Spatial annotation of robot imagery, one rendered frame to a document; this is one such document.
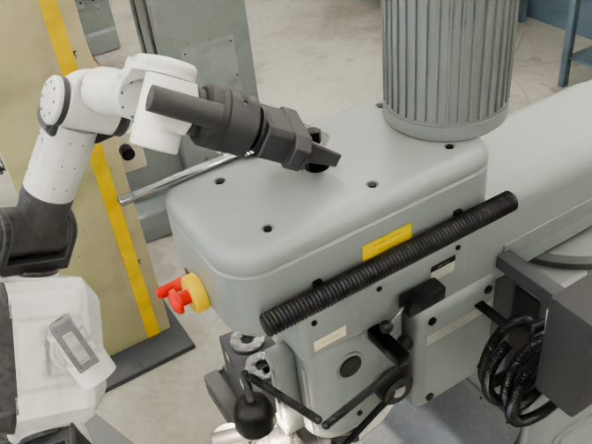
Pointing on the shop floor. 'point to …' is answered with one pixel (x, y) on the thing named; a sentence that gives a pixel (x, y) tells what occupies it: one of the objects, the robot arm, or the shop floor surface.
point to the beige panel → (155, 328)
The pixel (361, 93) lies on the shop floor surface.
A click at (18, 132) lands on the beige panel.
